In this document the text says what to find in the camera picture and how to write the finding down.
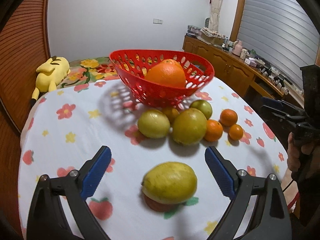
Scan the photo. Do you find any small tangerine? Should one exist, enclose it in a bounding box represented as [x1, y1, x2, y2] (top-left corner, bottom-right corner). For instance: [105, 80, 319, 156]
[228, 124, 244, 140]

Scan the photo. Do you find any right hand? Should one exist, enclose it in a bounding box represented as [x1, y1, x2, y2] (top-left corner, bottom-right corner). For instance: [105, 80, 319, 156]
[287, 133, 319, 178]

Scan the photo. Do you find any white wall socket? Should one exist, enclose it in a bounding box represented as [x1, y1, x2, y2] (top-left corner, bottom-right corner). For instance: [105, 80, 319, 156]
[153, 18, 163, 24]

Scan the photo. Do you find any beige curtain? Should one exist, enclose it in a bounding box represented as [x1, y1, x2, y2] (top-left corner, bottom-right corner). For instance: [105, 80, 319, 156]
[209, 0, 223, 31]

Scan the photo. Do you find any red perforated plastic basket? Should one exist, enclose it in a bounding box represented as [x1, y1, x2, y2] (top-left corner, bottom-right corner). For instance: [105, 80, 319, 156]
[109, 49, 215, 107]

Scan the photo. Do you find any large orange front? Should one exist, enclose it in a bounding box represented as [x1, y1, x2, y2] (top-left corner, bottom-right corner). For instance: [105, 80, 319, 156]
[145, 59, 186, 88]

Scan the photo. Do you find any cardboard box with cloths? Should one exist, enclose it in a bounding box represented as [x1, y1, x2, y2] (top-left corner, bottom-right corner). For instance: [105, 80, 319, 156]
[200, 27, 226, 46]

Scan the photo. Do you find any brown louvered wardrobe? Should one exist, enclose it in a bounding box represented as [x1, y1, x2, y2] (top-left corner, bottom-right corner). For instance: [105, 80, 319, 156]
[1, 0, 50, 233]

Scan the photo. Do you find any white floral tablecloth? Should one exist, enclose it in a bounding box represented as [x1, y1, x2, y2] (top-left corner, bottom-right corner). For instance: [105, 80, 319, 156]
[18, 78, 287, 239]

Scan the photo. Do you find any floral bed blanket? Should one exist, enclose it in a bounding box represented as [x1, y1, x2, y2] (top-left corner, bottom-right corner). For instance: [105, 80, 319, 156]
[57, 56, 119, 89]

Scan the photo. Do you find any wooden sideboard cabinet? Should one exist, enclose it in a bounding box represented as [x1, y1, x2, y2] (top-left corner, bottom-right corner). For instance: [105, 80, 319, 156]
[182, 35, 303, 107]

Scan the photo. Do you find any small yellow fruit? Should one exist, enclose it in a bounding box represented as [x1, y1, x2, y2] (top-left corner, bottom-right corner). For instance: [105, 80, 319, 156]
[162, 107, 180, 124]

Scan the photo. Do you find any big yellow lemon-shaped fruit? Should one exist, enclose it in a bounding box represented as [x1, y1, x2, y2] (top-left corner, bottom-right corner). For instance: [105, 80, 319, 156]
[142, 161, 197, 205]

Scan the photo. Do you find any pink thermos jug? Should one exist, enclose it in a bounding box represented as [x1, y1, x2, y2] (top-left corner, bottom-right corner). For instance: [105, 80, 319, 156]
[232, 40, 242, 56]

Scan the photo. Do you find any medium tangerine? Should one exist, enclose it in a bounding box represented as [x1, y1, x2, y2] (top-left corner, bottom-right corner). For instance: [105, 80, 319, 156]
[204, 119, 223, 142]

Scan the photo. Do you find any grey window blind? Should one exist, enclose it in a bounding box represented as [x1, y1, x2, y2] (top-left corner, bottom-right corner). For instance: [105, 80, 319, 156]
[237, 0, 319, 88]

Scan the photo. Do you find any yellow plush toy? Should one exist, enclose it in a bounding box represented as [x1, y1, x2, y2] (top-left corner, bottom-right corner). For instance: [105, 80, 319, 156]
[30, 56, 71, 106]

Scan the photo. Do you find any large yellow-green citrus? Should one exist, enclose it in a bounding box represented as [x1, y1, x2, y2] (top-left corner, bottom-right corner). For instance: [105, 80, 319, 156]
[171, 108, 207, 145]

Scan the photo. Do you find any round green fruit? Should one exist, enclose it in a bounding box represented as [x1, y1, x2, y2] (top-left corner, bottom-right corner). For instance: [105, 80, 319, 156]
[189, 100, 213, 120]

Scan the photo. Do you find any yellow-green round citrus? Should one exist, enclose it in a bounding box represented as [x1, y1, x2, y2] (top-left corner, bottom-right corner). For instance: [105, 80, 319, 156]
[137, 109, 170, 139]

